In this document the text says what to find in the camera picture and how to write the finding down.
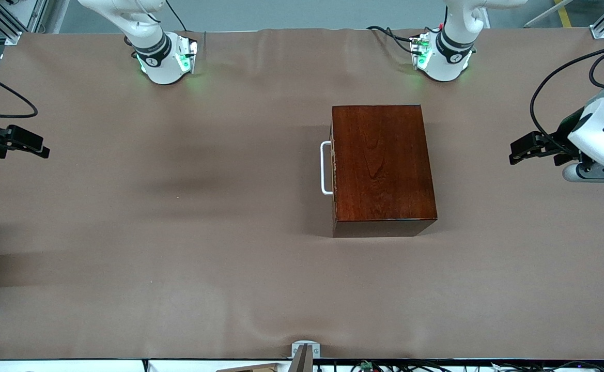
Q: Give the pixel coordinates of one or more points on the brown table cover mat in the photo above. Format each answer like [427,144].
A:
[126,232]

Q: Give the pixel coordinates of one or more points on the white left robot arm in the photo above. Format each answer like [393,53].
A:
[446,62]

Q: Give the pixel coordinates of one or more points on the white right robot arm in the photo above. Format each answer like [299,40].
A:
[162,62]

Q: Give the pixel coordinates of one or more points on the dark red wooden cabinet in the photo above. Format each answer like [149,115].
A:
[384,165]

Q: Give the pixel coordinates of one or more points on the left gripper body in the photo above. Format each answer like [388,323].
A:
[566,130]

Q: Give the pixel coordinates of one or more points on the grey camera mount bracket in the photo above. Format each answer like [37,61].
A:
[305,356]

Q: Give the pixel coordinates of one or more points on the brown cardboard piece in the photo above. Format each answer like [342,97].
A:
[252,368]

